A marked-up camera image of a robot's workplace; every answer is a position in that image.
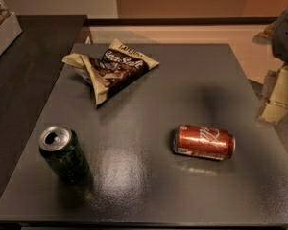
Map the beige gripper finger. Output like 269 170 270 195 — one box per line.
252 21 276 45
258 63 288 124

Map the red coke can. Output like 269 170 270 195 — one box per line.
173 125 236 161

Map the dark green soda can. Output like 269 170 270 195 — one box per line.
38 125 89 184

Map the sea salt chip bag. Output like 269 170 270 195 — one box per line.
62 38 159 106

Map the white snack tray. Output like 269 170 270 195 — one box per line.
0 0 23 66

